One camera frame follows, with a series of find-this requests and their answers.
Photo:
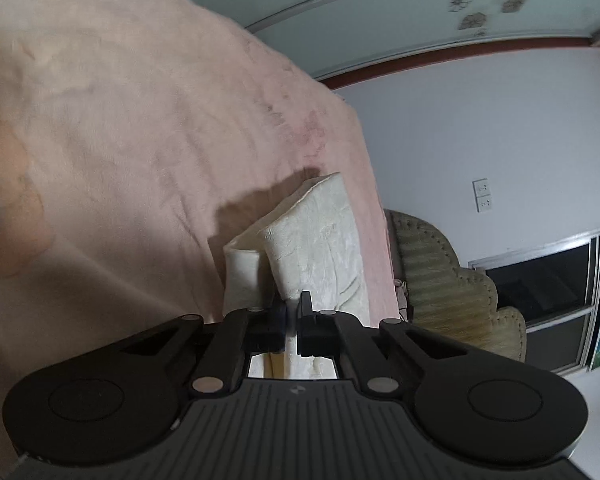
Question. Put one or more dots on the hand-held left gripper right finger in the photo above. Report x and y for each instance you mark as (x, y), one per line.
(306, 327)

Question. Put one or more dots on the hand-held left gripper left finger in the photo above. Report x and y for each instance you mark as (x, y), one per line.
(279, 327)

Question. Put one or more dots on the olive upholstered headboard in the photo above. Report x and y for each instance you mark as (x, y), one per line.
(430, 270)

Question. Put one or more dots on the aluminium window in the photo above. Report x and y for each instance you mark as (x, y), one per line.
(540, 280)

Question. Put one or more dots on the pink blanket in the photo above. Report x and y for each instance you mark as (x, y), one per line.
(130, 135)

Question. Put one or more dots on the pale wardrobe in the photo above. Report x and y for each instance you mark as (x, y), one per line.
(405, 15)

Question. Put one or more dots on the white wall switch plate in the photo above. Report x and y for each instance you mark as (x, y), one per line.
(484, 204)

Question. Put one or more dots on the white wall socket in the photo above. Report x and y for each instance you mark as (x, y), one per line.
(481, 187)

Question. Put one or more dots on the brown wooden door frame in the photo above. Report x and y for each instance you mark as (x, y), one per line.
(430, 60)

